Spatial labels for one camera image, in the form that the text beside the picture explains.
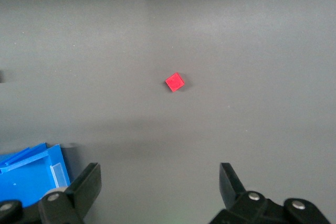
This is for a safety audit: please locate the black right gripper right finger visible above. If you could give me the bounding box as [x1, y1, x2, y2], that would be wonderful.
[208, 163, 331, 224]

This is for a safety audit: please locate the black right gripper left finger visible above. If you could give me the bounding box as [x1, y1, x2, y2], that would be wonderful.
[0, 163, 102, 224]

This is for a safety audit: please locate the red cube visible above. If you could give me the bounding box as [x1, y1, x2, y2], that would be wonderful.
[164, 72, 185, 93]

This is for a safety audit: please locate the blue plastic bin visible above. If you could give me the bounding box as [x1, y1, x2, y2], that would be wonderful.
[0, 142, 71, 208]

